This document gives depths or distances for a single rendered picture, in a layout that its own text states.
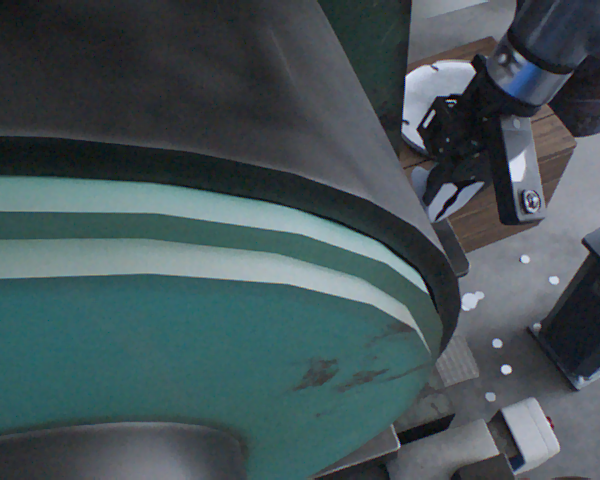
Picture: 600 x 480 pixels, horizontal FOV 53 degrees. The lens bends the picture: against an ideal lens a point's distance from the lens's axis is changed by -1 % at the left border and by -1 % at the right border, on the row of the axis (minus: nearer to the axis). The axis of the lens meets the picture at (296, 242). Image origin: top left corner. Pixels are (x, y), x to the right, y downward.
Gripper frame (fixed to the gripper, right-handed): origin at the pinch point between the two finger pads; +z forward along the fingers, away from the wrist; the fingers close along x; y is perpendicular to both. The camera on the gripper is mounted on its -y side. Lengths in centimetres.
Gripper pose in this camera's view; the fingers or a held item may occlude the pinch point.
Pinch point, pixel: (431, 220)
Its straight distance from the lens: 77.0
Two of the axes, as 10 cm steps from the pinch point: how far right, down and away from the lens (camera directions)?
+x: -8.9, 0.9, -4.4
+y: -3.3, -8.0, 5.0
